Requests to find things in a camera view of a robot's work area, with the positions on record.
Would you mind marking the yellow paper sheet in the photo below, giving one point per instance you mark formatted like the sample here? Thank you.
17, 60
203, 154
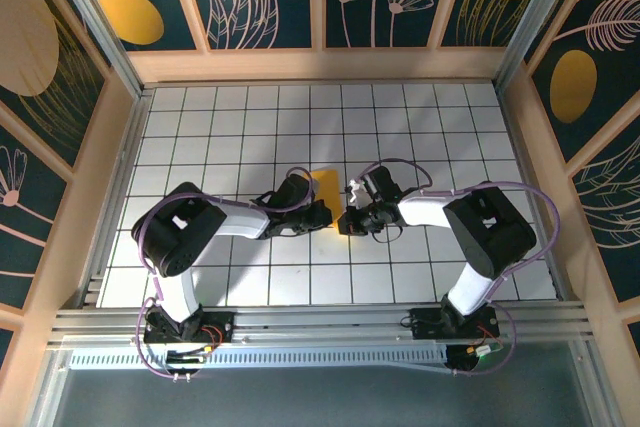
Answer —
330, 187

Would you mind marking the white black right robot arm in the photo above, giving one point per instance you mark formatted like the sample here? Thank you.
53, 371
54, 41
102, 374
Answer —
425, 209

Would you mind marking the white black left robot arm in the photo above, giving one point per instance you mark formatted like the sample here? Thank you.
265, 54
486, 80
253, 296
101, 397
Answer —
242, 219

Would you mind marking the aluminium mounting rail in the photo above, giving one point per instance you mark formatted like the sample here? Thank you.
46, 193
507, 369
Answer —
325, 319

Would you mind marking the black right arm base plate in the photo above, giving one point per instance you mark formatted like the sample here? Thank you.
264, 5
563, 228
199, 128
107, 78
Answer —
425, 327

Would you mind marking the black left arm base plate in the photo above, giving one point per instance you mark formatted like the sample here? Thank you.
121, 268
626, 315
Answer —
225, 327

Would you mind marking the aluminium side rail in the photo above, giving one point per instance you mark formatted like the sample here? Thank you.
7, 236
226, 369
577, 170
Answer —
130, 147
519, 147

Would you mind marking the aluminium corner post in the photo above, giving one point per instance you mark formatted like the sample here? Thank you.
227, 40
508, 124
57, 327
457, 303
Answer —
131, 81
507, 74

